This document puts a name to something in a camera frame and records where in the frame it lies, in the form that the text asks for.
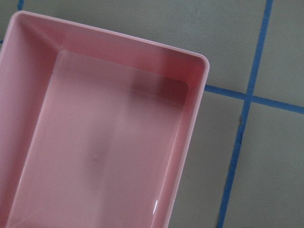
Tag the pink plastic bin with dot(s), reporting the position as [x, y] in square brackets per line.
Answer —
[95, 125]

